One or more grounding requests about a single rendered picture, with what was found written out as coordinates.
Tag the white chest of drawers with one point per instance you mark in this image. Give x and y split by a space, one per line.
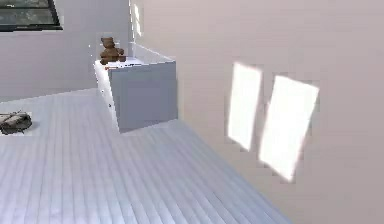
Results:
143 93

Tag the brown teddy bear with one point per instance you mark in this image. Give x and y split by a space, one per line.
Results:
111 51

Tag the grey cloth bundle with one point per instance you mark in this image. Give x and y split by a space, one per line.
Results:
14 122

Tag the black framed window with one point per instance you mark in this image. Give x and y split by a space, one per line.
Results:
26 15

